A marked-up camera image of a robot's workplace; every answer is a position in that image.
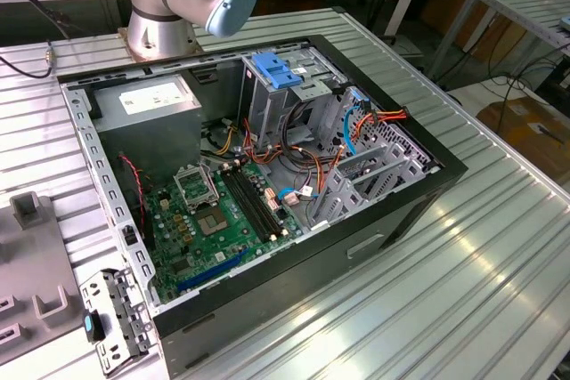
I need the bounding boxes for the metal slat side table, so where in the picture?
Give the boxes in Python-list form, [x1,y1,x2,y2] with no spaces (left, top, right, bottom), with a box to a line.
[426,0,570,83]

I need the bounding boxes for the black teal retainer clip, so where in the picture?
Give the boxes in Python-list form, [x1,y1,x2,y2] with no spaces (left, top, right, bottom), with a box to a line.
[82,308,107,344]

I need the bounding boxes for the black case fan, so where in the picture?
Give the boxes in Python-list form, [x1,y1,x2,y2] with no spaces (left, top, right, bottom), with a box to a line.
[116,155,156,253]

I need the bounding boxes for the yellow black power wires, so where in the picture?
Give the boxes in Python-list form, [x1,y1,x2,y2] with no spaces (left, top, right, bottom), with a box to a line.
[216,117,240,155]

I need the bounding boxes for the black open PC case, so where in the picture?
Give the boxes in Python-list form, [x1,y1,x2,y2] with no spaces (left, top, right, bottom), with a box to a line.
[56,34,469,379]

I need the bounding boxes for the green motherboard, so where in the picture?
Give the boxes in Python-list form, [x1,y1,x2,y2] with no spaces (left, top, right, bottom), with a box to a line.
[142,160,305,306]

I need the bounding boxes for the blue data wire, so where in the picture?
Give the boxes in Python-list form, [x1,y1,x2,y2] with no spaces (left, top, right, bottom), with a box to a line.
[341,88,371,157]
[274,187,322,204]

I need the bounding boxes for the CPU socket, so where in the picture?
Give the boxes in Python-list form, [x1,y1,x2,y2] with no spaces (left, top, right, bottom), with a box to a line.
[191,205,229,239]

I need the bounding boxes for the blue expansion slot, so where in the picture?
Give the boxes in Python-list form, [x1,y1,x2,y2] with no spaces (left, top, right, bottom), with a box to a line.
[175,247,251,295]

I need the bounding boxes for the metal disk bay cage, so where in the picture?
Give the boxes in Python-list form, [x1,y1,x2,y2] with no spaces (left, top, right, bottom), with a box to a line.
[305,85,443,230]

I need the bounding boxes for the brown cardboard box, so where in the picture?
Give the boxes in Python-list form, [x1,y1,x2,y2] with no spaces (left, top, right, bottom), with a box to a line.
[475,95,570,182]

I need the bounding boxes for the red orange yellow power wire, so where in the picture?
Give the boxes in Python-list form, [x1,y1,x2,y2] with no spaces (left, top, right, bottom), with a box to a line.
[350,106,410,141]

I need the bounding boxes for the grey parts rack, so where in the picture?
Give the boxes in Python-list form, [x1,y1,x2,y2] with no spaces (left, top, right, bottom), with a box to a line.
[0,190,90,366]

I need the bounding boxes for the thick black cable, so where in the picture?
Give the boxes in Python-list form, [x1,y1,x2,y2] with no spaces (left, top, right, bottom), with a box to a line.
[282,99,315,143]

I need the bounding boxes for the grey power supply unit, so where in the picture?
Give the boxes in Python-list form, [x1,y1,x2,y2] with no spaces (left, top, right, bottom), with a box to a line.
[91,72,204,182]

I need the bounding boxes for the RAM slot white clips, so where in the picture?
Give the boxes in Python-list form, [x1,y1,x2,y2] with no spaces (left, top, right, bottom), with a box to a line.
[222,165,277,241]
[234,162,289,237]

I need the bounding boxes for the grey optical drive cage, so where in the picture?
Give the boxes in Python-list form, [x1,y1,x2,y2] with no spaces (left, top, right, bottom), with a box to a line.
[237,46,349,153]

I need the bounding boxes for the metal socket cover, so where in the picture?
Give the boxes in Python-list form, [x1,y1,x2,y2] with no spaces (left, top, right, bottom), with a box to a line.
[171,164,221,214]

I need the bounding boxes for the blue plastic drive latch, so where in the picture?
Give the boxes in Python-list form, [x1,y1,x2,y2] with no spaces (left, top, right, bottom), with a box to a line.
[250,52,305,92]

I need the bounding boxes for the metal expansion card retainer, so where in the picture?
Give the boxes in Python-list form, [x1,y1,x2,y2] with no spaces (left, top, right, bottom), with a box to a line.
[77,266,158,376]

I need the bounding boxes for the red black twisted wire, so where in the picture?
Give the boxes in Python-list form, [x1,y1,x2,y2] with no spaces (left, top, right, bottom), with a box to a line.
[117,152,148,230]

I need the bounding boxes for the grey cable with metal plug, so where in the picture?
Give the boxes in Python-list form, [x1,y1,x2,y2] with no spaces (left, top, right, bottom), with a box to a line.
[0,39,57,80]

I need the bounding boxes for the orange black wire bundle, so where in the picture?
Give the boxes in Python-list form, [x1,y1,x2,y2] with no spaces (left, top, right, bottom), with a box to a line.
[242,117,346,197]

